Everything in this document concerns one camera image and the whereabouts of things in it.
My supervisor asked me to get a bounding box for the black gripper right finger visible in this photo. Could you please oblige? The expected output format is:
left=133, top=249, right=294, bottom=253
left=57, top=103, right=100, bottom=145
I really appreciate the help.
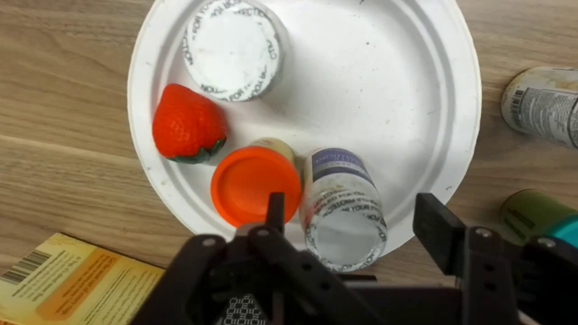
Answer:
left=413, top=192, right=578, bottom=325

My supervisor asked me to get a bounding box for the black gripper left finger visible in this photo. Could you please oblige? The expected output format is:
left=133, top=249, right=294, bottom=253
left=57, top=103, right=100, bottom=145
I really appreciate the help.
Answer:
left=127, top=192, right=386, bottom=325

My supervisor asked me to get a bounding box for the yellow tub with orange lid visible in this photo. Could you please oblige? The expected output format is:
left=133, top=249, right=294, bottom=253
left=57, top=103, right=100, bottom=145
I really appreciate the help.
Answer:
left=209, top=138, right=303, bottom=230

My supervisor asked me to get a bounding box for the red toy strawberry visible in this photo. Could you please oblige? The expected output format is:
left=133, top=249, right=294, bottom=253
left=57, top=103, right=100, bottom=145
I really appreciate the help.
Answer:
left=149, top=82, right=230, bottom=166

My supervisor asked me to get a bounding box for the white paper plate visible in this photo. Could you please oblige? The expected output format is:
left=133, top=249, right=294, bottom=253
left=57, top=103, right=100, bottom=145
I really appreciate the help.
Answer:
left=124, top=0, right=483, bottom=262

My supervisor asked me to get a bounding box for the yellow tub with teal lid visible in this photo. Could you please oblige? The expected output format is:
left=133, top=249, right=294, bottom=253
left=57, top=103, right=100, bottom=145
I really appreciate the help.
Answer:
left=498, top=188, right=578, bottom=249

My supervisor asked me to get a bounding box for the yellow orange cardboard box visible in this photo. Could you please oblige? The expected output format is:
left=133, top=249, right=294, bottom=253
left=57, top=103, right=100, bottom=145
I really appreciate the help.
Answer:
left=0, top=231, right=167, bottom=325

